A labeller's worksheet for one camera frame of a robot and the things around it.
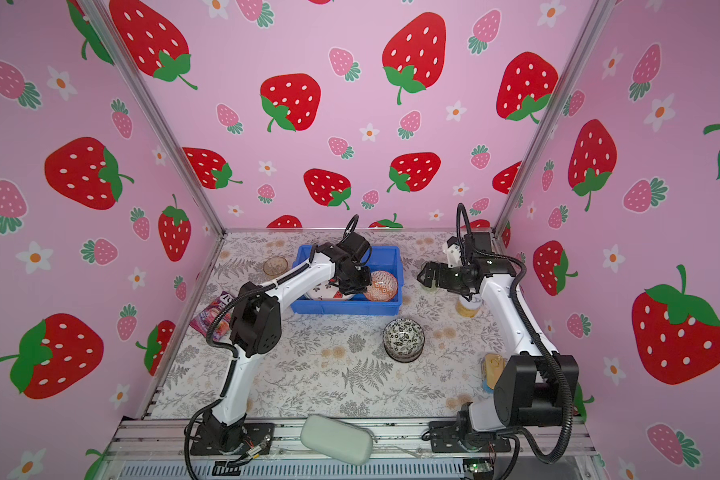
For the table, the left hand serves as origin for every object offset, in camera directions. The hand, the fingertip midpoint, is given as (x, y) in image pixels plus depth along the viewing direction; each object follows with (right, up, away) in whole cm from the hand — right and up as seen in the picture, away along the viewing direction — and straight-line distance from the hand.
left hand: (373, 288), depth 94 cm
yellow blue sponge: (+34, -20, -13) cm, 41 cm away
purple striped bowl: (+9, -17, -12) cm, 22 cm away
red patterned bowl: (+4, 0, +4) cm, 5 cm away
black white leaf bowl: (+9, -14, -9) cm, 19 cm away
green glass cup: (+20, -1, +7) cm, 22 cm away
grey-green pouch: (-6, -35, -22) cm, 42 cm away
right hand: (+17, +4, -11) cm, 21 cm away
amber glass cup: (-38, +7, +20) cm, 43 cm away
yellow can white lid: (+31, -6, -2) cm, 32 cm away
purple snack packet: (-54, -10, -1) cm, 54 cm away
